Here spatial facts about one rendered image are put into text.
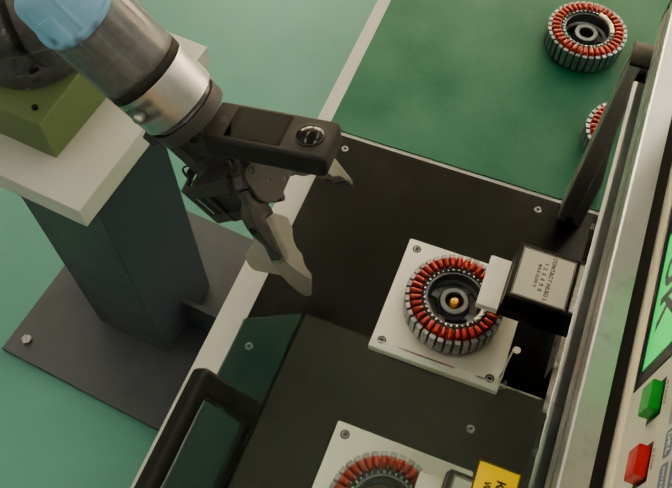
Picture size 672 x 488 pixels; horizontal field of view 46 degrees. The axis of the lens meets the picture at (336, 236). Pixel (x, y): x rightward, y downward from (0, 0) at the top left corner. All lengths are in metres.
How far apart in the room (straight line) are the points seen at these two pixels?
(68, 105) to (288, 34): 1.23
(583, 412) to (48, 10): 0.47
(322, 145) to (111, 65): 0.18
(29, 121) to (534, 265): 0.65
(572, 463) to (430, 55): 0.77
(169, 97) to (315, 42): 1.58
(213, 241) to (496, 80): 0.91
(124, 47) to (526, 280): 0.43
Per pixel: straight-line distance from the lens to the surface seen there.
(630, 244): 0.61
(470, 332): 0.87
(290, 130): 0.68
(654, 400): 0.47
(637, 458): 0.46
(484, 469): 0.57
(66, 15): 0.64
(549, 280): 0.80
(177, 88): 0.66
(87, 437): 1.75
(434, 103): 1.12
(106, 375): 1.76
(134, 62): 0.65
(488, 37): 1.22
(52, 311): 1.86
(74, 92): 1.10
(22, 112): 1.09
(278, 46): 2.23
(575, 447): 0.53
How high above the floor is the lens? 1.61
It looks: 60 degrees down
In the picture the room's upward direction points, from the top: straight up
